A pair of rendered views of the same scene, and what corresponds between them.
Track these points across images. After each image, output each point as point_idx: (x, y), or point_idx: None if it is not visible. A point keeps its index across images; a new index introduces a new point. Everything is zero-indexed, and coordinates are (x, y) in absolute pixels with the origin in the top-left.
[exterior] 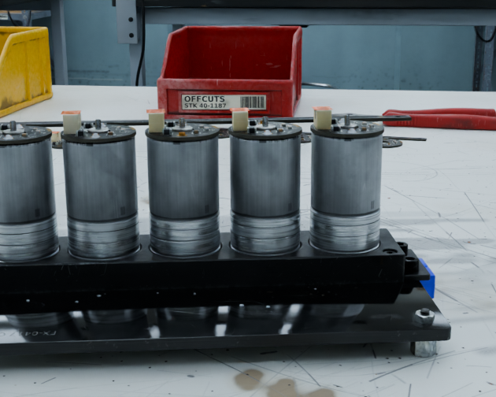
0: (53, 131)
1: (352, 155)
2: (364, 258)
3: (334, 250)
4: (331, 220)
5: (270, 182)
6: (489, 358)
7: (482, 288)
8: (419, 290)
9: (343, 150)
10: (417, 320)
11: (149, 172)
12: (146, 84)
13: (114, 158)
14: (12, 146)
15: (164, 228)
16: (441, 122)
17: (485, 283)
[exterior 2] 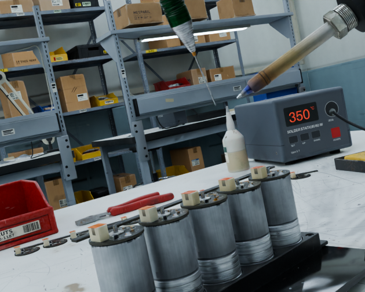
0: None
1: (287, 186)
2: (306, 242)
3: (291, 243)
4: (285, 226)
5: (261, 214)
6: None
7: (327, 244)
8: (336, 247)
9: (283, 184)
10: None
11: (198, 232)
12: None
13: (189, 226)
14: (135, 238)
15: (220, 263)
16: (142, 204)
17: None
